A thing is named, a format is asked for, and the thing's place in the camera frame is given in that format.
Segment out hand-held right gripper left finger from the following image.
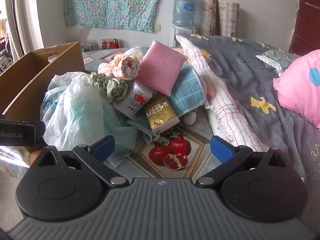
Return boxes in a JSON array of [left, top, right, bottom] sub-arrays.
[[37, 135, 127, 188]]

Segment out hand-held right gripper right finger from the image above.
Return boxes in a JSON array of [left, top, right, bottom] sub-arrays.
[[195, 135, 287, 188]]

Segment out blue-green white wipes packet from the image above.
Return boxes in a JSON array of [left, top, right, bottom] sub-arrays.
[[104, 120, 160, 168]]

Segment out white strawberry yogurt cup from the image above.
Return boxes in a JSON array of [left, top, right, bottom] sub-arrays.
[[112, 81, 153, 120]]

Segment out brown cardboard box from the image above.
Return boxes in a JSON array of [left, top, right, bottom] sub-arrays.
[[0, 42, 87, 120]]

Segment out green scrunchie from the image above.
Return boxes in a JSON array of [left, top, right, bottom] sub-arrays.
[[89, 72, 129, 103]]

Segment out gold packet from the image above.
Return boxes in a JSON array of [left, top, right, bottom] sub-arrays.
[[143, 94, 180, 134]]

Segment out blue checked towel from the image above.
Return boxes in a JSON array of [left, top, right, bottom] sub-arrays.
[[168, 64, 207, 117]]

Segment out orange white striped towel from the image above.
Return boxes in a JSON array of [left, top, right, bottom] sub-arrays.
[[98, 55, 140, 81]]

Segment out pink sponge cloth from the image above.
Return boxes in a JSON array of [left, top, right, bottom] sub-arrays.
[[136, 40, 188, 97]]

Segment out white tissue pack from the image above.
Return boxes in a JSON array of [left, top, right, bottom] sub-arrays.
[[112, 46, 144, 63]]

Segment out white plastic bag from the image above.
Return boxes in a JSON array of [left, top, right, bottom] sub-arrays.
[[40, 71, 121, 153]]

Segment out grey quilt with yellow print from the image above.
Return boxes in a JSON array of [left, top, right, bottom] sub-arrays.
[[174, 33, 320, 205]]

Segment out pink pillow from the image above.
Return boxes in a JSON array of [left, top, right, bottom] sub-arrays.
[[273, 49, 320, 132]]

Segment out red bottles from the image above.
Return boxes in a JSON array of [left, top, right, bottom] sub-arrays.
[[101, 38, 120, 50]]

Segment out grey lace-trimmed pillow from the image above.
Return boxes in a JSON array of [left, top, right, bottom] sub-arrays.
[[255, 49, 300, 77]]

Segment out clear plastic bag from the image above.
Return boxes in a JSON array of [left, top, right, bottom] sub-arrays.
[[67, 24, 87, 43]]

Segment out beige curtain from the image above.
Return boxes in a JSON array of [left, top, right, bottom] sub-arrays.
[[5, 0, 44, 60]]

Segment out rolled checked mat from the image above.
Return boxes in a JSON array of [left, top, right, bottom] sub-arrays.
[[218, 1, 240, 38]]

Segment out rolled floral mat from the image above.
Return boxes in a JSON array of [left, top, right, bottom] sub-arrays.
[[200, 0, 218, 36]]

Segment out brown wooden door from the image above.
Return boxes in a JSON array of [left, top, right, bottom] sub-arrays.
[[287, 0, 320, 57]]

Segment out floral turquoise wall cloth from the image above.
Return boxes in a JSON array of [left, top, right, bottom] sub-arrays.
[[64, 0, 169, 33]]

